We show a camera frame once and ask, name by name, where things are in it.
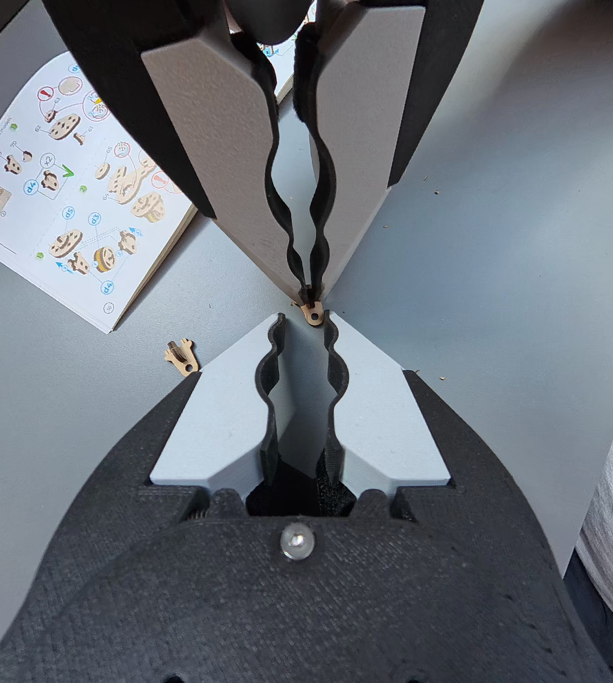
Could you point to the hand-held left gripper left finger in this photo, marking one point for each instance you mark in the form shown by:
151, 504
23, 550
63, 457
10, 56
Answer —
215, 427

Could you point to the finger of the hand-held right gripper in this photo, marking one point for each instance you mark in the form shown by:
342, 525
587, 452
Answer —
365, 106
215, 133

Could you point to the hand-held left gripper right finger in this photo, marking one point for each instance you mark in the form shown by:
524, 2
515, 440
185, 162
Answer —
386, 427

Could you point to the small wooden puzzle piece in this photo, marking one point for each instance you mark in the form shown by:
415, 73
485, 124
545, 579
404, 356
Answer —
313, 314

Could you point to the small wooden piece with peg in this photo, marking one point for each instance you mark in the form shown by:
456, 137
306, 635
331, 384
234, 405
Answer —
181, 358

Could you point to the open assembly instruction booklet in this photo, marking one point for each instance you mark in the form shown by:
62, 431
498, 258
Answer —
45, 224

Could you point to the person's dark pants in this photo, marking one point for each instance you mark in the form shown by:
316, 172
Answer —
605, 640

